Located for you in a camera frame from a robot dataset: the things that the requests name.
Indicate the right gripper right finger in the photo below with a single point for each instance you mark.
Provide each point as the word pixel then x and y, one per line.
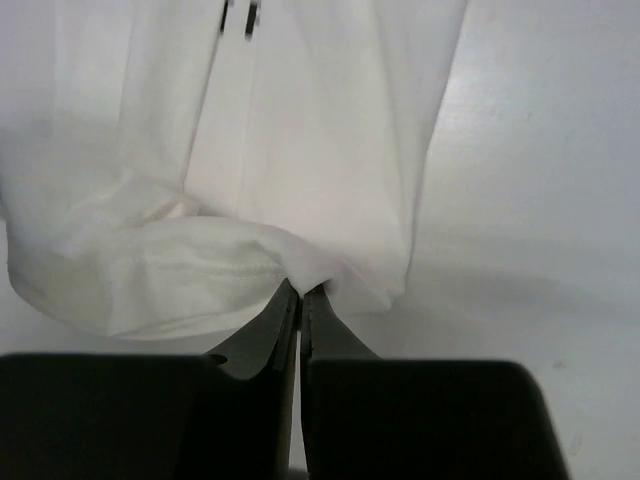
pixel 365 417

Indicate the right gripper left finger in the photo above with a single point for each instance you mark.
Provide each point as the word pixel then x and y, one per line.
pixel 223 414

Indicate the white graphic t-shirt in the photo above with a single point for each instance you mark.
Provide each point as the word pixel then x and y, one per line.
pixel 167 165

